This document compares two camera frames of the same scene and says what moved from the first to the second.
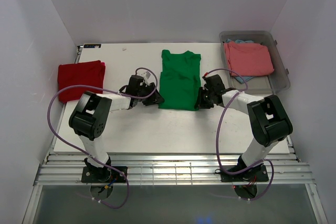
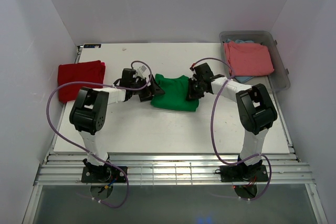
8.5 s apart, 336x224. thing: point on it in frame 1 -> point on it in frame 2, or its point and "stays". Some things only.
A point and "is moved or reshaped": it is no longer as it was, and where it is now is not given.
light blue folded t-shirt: (239, 78) stays
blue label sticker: (92, 46) stays
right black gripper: (200, 103) -> (191, 95)
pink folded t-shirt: (246, 59) stays
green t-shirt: (180, 80) is moved or reshaped
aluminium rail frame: (64, 168) stays
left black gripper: (155, 98) -> (153, 89)
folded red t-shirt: (90, 74) stays
